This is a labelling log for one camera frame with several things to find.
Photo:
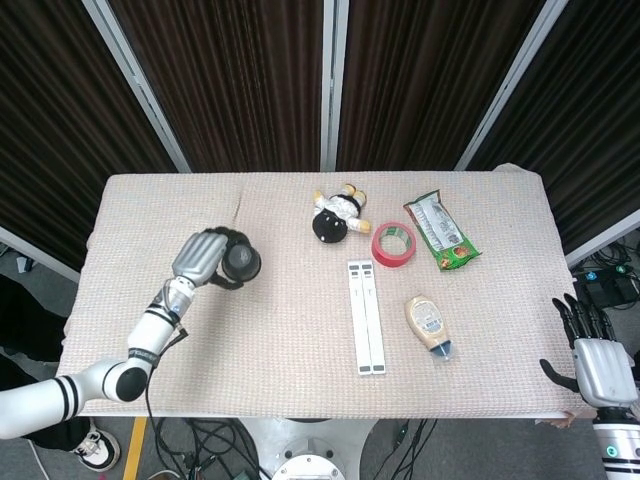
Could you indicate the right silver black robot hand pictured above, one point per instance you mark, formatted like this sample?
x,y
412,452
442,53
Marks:
x,y
602,370

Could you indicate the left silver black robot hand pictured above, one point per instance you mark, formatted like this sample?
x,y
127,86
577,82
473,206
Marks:
x,y
197,257

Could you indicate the black upside-down bowl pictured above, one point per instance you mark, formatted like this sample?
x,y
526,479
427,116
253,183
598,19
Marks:
x,y
242,260

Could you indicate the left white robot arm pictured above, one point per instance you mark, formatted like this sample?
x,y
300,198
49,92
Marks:
x,y
150,335

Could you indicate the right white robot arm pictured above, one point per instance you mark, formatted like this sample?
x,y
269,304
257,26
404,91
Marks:
x,y
617,445

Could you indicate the black electronics box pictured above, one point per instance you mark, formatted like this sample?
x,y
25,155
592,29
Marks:
x,y
607,290

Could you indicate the beige waffle tablecloth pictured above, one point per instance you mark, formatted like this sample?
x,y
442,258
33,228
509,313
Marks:
x,y
250,350

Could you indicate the black head plush doll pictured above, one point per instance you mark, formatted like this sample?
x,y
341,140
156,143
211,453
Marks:
x,y
330,225

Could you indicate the dark ribbed partition panel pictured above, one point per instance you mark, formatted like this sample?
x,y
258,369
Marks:
x,y
50,125
225,85
425,85
590,125

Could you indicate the white folding stand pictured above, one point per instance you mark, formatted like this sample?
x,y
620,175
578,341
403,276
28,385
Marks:
x,y
365,320

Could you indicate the person in black clothes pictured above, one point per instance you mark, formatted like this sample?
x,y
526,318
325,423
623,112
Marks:
x,y
25,320

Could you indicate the beige sauce squeeze bottle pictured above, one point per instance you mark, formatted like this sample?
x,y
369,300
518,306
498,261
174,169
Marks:
x,y
425,320

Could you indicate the red tape roll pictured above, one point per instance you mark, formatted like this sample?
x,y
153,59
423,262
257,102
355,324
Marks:
x,y
387,260

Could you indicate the green snack packet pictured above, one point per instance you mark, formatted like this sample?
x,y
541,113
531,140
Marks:
x,y
440,230

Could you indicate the white black sneaker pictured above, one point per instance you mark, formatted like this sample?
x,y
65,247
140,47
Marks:
x,y
97,447

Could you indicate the silver partition bottom rail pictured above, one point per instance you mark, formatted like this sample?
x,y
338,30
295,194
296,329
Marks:
x,y
35,252
605,237

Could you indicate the silver partition post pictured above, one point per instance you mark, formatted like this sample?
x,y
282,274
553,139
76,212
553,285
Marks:
x,y
334,85
138,85
508,85

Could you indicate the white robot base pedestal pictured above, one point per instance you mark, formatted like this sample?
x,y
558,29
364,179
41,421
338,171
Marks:
x,y
310,440

